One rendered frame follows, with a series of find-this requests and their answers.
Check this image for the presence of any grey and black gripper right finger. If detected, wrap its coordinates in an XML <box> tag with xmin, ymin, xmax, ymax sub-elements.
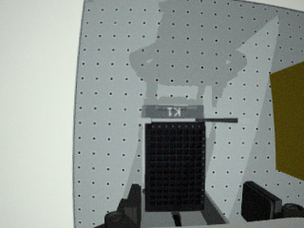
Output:
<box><xmin>241</xmin><ymin>181</ymin><xmax>304</xmax><ymax>222</ymax></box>

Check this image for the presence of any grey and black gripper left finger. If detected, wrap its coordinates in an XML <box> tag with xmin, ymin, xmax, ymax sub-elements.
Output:
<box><xmin>94</xmin><ymin>184</ymin><xmax>142</xmax><ymax>228</ymax></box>

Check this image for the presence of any yellow open bin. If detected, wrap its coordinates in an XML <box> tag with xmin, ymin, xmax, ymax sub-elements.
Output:
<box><xmin>270</xmin><ymin>62</ymin><xmax>304</xmax><ymax>181</ymax></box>

